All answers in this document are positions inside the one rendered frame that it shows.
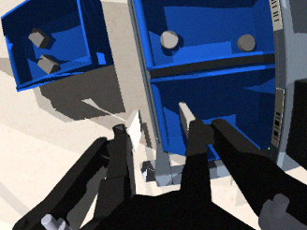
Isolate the black case with orange latches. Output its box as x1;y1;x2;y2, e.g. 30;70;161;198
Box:
286;79;307;171

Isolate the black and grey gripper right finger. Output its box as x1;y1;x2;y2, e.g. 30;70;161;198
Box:
171;102;307;230

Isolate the grey metal shelf rack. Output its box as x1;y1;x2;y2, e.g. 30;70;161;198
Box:
127;0;307;187

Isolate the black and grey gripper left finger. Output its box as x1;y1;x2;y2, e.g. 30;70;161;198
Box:
12;109;143;230

